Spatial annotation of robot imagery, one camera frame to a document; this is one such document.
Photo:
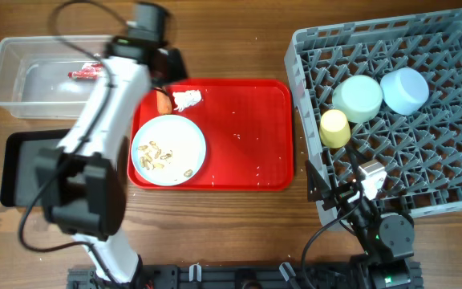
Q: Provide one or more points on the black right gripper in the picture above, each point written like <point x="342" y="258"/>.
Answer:
<point x="314" y="193"/>

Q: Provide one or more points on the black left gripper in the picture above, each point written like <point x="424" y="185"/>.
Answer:
<point x="179" y="71"/>

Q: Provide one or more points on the white tissue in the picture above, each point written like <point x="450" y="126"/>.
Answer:
<point x="186" y="99"/>

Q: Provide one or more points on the orange carrot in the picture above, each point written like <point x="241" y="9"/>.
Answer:
<point x="163" y="102"/>

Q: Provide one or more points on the yellow plastic cup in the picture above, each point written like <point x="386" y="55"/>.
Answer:
<point x="334" y="129"/>

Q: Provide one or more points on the mint green bowl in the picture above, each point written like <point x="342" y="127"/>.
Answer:
<point x="358" y="97"/>

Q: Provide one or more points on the red snack wrapper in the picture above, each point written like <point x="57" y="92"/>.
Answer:
<point x="88" y="71"/>

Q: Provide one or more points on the light blue plate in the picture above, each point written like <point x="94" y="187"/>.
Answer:
<point x="168" y="150"/>

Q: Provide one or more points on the light blue bowl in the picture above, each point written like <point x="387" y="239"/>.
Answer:
<point x="405" y="90"/>

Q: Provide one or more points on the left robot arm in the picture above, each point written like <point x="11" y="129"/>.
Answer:
<point x="79" y="186"/>

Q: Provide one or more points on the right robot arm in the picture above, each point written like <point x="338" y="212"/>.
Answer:
<point x="387" y="239"/>

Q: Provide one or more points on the grey dishwasher rack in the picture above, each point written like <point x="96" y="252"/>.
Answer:
<point x="422" y="153"/>

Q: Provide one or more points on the red plastic tray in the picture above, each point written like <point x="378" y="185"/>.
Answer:
<point x="247" y="125"/>

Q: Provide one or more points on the clear plastic bin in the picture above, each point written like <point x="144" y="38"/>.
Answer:
<point x="34" y="81"/>

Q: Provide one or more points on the black tray bin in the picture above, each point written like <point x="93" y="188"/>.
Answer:
<point x="19" y="185"/>

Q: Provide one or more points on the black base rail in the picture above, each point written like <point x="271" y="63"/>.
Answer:
<point x="283" y="276"/>

